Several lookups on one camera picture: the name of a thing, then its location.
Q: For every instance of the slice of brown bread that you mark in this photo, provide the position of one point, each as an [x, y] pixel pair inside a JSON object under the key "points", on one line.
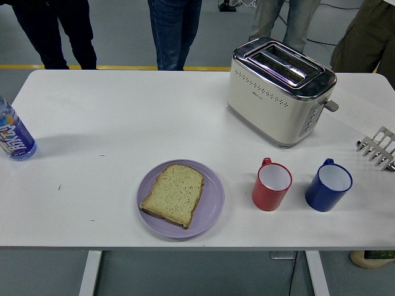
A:
{"points": [[174, 194]]}

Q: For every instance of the cream and chrome toaster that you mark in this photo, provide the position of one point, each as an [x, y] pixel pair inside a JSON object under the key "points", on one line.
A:
{"points": [[262, 108]]}

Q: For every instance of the lilac round plate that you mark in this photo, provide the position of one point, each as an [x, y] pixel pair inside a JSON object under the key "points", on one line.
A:
{"points": [[210, 197]]}

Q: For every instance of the red enamel mug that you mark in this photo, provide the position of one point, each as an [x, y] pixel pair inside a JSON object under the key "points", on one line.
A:
{"points": [[267, 197]]}

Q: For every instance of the person in blue jeans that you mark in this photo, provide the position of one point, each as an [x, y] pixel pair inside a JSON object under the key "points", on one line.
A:
{"points": [[176, 34]]}

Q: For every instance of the blue enamel mug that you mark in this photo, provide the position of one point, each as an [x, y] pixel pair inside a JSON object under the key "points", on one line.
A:
{"points": [[321, 197]]}

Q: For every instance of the grey box under table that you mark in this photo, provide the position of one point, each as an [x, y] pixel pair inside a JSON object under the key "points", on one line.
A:
{"points": [[282, 255]]}

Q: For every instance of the black power strip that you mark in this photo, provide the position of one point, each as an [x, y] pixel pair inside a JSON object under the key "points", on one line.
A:
{"points": [[226, 6]]}

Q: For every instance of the white paper sheet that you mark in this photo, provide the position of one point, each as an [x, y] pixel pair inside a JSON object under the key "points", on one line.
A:
{"points": [[348, 114]]}

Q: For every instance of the person in grey trousers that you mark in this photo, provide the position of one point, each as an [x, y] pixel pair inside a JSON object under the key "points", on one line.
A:
{"points": [[296, 24]]}

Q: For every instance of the white table leg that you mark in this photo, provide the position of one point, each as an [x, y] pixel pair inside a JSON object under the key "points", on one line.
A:
{"points": [[90, 274], [318, 274]]}

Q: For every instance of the person in black trousers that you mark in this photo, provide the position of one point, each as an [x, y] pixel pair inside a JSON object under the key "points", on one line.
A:
{"points": [[61, 34]]}

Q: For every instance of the metal toast rack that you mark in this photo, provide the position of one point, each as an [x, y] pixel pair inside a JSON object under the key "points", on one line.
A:
{"points": [[378, 148]]}

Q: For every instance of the blue-label plastic drink bottle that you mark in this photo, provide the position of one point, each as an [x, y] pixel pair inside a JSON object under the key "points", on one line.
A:
{"points": [[17, 135]]}

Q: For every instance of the beige shoe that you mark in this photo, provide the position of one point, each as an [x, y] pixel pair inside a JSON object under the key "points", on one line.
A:
{"points": [[359, 259]]}

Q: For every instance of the person in olive trousers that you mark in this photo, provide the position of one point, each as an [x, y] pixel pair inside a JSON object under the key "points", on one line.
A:
{"points": [[364, 43]]}

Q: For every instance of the black table control panel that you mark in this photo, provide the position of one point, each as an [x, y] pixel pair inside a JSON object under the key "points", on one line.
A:
{"points": [[379, 254]]}

